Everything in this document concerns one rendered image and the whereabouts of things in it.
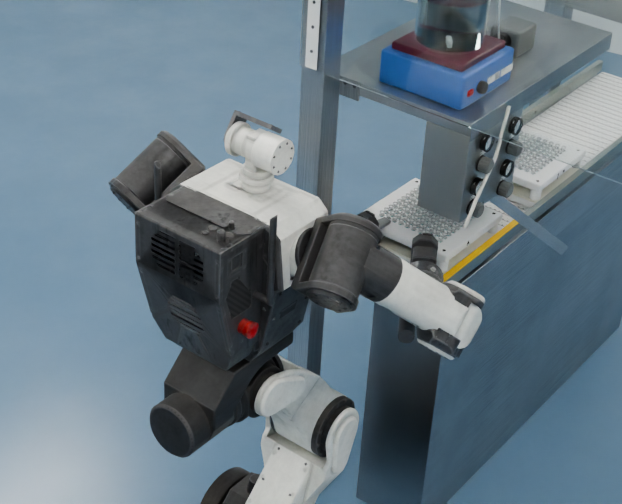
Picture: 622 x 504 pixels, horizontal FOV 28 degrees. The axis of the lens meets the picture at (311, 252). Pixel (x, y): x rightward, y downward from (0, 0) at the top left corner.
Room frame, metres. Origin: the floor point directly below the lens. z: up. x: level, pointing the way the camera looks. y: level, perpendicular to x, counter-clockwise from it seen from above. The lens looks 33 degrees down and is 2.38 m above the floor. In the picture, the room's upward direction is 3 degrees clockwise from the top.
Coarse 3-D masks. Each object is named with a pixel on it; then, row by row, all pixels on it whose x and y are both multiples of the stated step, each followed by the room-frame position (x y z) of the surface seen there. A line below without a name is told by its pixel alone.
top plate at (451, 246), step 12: (396, 192) 2.54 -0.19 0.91; (408, 192) 2.54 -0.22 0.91; (384, 204) 2.48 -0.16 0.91; (384, 216) 2.43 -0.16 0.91; (480, 216) 2.46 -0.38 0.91; (492, 216) 2.46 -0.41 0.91; (384, 228) 2.38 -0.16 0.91; (396, 228) 2.38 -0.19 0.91; (408, 228) 2.38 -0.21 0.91; (468, 228) 2.40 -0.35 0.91; (480, 228) 2.40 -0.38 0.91; (396, 240) 2.35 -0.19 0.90; (408, 240) 2.34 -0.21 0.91; (444, 240) 2.34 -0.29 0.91; (456, 240) 2.34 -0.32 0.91; (468, 240) 2.35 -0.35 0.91; (444, 252) 2.29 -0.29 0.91; (456, 252) 2.31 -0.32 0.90
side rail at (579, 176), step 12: (576, 180) 2.74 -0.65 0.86; (552, 192) 2.66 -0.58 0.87; (564, 192) 2.69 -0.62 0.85; (540, 204) 2.59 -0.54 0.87; (552, 204) 2.64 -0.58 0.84; (516, 228) 2.50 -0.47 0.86; (504, 240) 2.45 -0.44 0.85; (492, 252) 2.41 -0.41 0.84; (468, 264) 2.32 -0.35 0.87; (456, 276) 2.28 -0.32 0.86
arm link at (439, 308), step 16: (416, 272) 1.82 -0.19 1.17; (400, 288) 1.78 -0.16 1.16; (416, 288) 1.79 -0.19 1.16; (432, 288) 1.81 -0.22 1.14; (448, 288) 1.84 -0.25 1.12; (464, 288) 1.88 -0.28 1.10; (384, 304) 1.78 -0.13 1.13; (400, 304) 1.78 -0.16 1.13; (416, 304) 1.78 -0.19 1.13; (432, 304) 1.79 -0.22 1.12; (448, 304) 1.81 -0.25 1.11; (464, 304) 1.83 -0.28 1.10; (480, 304) 1.86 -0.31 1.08; (416, 320) 1.79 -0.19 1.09; (432, 320) 1.79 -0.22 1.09; (448, 320) 1.80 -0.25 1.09; (432, 336) 1.79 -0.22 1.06; (448, 336) 1.80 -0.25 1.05; (448, 352) 1.80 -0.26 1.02
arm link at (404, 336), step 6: (432, 276) 2.15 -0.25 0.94; (402, 318) 2.07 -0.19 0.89; (402, 324) 2.08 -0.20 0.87; (408, 324) 2.08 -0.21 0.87; (402, 330) 2.06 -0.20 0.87; (408, 330) 2.06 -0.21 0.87; (414, 330) 2.07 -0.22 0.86; (402, 336) 2.06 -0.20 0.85; (408, 336) 2.06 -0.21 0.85; (414, 336) 2.06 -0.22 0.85; (402, 342) 2.06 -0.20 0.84; (408, 342) 2.06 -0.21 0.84
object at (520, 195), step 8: (576, 168) 2.80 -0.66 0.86; (560, 176) 2.76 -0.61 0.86; (568, 176) 2.76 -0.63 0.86; (552, 184) 2.71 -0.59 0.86; (512, 192) 2.66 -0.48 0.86; (520, 192) 2.66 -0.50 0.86; (528, 192) 2.67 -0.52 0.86; (544, 192) 2.67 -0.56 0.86; (512, 200) 2.66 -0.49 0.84; (520, 200) 2.65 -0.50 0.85; (528, 200) 2.64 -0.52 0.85; (536, 200) 2.63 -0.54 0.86
